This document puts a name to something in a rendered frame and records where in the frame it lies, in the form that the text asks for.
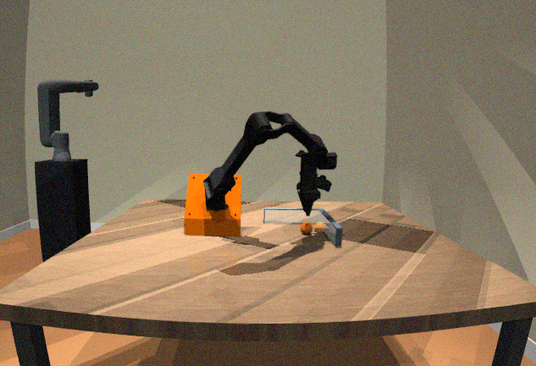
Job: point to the clear glass corner walls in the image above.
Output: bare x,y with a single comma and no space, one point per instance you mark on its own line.
299,217

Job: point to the brown ball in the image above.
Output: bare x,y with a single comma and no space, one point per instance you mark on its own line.
306,228

